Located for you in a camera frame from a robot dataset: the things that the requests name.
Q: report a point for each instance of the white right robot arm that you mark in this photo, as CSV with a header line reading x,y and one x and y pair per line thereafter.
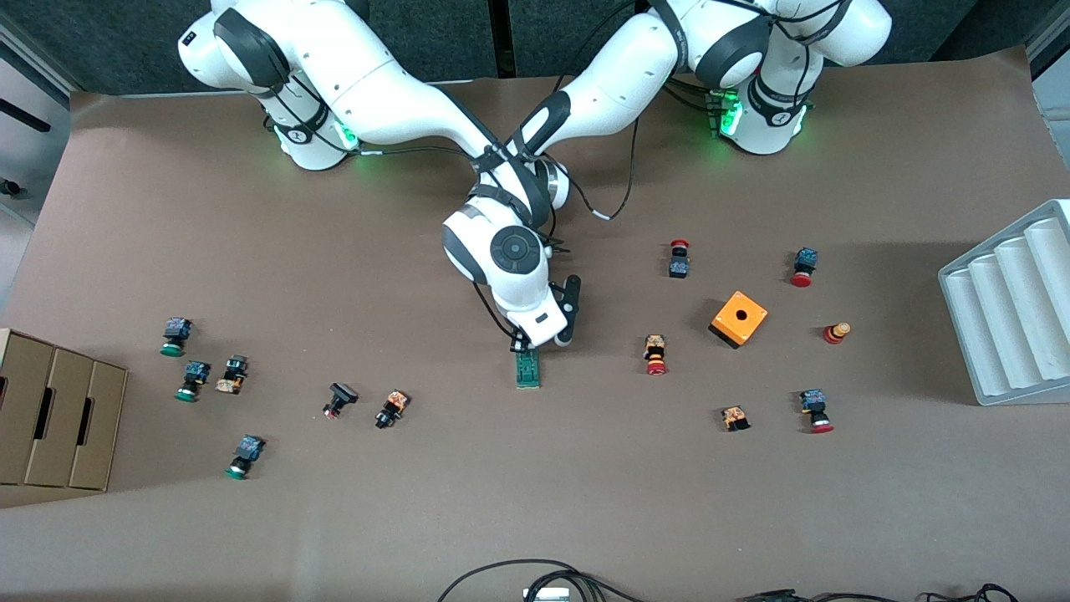
x,y
368,84

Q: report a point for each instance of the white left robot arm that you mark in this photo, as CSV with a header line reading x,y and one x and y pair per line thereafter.
x,y
619,75

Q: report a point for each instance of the red mushroom pushbutton orange block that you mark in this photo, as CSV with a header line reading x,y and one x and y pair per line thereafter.
x,y
654,351

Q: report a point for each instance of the red emergency button black block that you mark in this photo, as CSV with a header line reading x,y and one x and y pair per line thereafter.
x,y
679,266

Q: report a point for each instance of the brown paper table cover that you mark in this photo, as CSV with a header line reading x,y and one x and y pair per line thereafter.
x,y
501,502

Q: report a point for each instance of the orange contact block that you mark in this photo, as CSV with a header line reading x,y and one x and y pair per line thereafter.
x,y
735,417

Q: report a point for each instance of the red mushroom pushbutton blue block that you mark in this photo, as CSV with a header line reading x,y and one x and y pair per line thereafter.
x,y
813,403
805,261

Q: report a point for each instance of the red yellow mushroom button head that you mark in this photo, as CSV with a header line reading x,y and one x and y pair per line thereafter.
x,y
834,334

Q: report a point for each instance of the green mushroom pushbutton blue block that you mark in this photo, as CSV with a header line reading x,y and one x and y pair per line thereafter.
x,y
249,449
196,373
177,329

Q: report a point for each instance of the white ribbed plastic tray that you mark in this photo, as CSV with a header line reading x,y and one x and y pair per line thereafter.
x,y
1011,309

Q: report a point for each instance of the brown cardboard box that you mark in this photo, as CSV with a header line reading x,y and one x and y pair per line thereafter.
x,y
58,410

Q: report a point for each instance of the orange button enclosure box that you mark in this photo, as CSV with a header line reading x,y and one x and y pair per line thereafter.
x,y
738,318

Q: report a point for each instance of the black flat-head switch red terminals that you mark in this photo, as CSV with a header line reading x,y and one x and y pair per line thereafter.
x,y
341,395

